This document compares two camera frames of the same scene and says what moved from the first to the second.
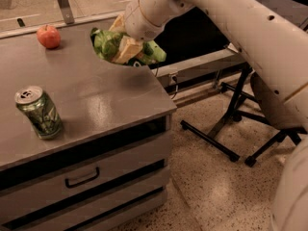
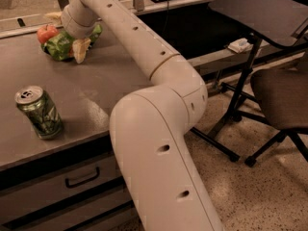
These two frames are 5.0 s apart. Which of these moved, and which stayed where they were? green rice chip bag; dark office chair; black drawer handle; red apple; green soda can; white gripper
Moved: white gripper; green rice chip bag
Stayed: dark office chair; red apple; black drawer handle; green soda can
